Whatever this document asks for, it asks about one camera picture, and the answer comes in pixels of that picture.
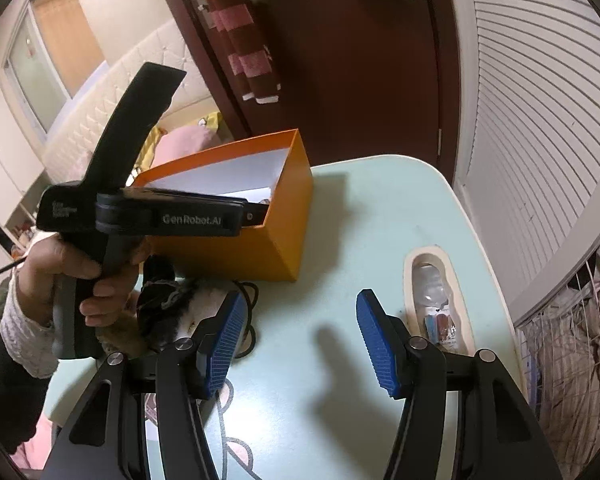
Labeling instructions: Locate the clear plastic bottle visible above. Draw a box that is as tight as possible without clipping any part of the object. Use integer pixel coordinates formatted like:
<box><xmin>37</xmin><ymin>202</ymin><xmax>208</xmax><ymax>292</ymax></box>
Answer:
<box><xmin>412</xmin><ymin>260</ymin><xmax>453</xmax><ymax>311</ymax></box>

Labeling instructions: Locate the colourful packet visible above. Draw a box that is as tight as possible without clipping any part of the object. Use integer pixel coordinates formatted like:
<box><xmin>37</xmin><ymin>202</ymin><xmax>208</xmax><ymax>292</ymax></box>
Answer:
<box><xmin>422</xmin><ymin>310</ymin><xmax>458</xmax><ymax>348</ymax></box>

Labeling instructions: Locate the cream tufted headboard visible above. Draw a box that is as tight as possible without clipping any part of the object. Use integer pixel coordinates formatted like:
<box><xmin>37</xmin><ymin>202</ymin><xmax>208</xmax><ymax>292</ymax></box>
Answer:
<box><xmin>42</xmin><ymin>22</ymin><xmax>221</xmax><ymax>183</ymax></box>

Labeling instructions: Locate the red pink striped scarf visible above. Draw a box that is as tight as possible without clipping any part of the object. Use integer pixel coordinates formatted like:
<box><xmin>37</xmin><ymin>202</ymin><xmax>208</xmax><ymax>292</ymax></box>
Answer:
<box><xmin>165</xmin><ymin>0</ymin><xmax>283</xmax><ymax>106</ymax></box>

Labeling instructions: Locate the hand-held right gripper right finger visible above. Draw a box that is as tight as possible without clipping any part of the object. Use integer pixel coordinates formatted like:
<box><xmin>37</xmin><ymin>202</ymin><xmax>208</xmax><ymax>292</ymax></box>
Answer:
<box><xmin>356</xmin><ymin>289</ymin><xmax>563</xmax><ymax>480</ymax></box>

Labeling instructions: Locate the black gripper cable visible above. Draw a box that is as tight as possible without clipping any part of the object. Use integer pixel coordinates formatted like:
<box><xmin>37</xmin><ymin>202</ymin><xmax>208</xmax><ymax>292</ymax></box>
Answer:
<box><xmin>0</xmin><ymin>255</ymin><xmax>28</xmax><ymax>285</ymax></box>

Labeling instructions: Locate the white shelf with small items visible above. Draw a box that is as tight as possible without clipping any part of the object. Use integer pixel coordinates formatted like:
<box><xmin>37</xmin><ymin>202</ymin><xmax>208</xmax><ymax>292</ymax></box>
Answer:
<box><xmin>2</xmin><ymin>195</ymin><xmax>46</xmax><ymax>251</ymax></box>

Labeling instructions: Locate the beige patterned cloth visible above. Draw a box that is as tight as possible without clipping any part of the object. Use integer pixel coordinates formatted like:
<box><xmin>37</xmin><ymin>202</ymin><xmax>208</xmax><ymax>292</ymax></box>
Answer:
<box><xmin>527</xmin><ymin>255</ymin><xmax>600</xmax><ymax>461</ymax></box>

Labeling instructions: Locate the black furry plush charm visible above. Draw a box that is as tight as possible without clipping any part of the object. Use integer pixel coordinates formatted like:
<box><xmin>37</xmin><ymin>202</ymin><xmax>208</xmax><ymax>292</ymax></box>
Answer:
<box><xmin>137</xmin><ymin>255</ymin><xmax>226</xmax><ymax>356</ymax></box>

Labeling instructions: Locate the white wire rack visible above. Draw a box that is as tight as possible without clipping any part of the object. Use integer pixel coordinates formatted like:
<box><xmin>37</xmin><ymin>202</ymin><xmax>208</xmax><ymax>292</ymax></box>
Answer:
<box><xmin>515</xmin><ymin>240</ymin><xmax>600</xmax><ymax>461</ymax></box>

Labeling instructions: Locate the sliding glass door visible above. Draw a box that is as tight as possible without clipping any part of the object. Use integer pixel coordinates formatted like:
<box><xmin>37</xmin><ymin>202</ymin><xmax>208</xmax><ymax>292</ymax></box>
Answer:
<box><xmin>2</xmin><ymin>0</ymin><xmax>106</xmax><ymax>133</ymax></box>

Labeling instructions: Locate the orange cardboard box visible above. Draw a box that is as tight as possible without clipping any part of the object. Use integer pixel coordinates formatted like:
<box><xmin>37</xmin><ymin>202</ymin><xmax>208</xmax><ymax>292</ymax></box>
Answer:
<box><xmin>130</xmin><ymin>128</ymin><xmax>314</xmax><ymax>283</ymax></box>

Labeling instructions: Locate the person's left hand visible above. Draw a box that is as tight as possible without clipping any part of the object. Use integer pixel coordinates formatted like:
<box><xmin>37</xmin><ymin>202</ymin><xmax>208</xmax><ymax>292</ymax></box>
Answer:
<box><xmin>19</xmin><ymin>232</ymin><xmax>148</xmax><ymax>328</ymax></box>

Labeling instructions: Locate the white louvered shutter door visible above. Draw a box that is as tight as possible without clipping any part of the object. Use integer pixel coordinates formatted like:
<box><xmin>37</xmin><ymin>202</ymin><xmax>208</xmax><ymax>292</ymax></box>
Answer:
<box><xmin>440</xmin><ymin>0</ymin><xmax>600</xmax><ymax>321</ymax></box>

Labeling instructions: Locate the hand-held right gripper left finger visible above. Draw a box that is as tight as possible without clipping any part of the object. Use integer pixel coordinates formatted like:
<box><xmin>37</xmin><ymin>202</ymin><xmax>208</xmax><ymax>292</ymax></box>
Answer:
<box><xmin>40</xmin><ymin>290</ymin><xmax>248</xmax><ymax>480</ymax></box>

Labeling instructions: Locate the pink bed cover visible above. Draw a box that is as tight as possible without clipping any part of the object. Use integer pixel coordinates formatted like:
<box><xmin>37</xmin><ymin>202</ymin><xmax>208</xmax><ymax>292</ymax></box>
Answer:
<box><xmin>152</xmin><ymin>126</ymin><xmax>223</xmax><ymax>166</ymax></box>

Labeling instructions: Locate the dark brown door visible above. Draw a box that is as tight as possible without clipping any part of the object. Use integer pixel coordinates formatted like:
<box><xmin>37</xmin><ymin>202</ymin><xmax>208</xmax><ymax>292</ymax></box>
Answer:
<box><xmin>147</xmin><ymin>0</ymin><xmax>461</xmax><ymax>181</ymax></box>

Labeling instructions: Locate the small yellow cartoon pillow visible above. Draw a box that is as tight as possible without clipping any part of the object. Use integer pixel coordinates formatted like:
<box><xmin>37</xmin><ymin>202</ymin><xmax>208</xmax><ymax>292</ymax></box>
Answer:
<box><xmin>197</xmin><ymin>112</ymin><xmax>226</xmax><ymax>133</ymax></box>

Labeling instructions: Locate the person's dark clothing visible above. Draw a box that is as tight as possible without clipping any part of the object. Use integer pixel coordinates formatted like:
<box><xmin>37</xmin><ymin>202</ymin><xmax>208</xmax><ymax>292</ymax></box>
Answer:
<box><xmin>0</xmin><ymin>330</ymin><xmax>51</xmax><ymax>456</ymax></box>

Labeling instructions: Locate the tan brown fur pompom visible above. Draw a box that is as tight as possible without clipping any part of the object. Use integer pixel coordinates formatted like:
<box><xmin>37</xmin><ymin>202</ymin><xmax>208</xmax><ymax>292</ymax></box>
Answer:
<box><xmin>95</xmin><ymin>305</ymin><xmax>153</xmax><ymax>358</ymax></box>

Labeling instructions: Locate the person's left forearm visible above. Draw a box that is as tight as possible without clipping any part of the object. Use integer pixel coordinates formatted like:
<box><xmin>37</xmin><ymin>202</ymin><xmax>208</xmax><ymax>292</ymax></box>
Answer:
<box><xmin>0</xmin><ymin>277</ymin><xmax>62</xmax><ymax>381</ymax></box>

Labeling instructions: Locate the black cord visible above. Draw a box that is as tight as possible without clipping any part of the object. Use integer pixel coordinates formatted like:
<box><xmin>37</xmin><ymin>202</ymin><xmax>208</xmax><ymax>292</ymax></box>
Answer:
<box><xmin>230</xmin><ymin>280</ymin><xmax>261</xmax><ymax>361</ymax></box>

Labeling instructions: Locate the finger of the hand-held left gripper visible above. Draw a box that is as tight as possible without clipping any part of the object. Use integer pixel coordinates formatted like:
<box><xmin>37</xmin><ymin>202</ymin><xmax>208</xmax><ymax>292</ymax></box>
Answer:
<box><xmin>239</xmin><ymin>199</ymin><xmax>271</xmax><ymax>229</ymax></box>

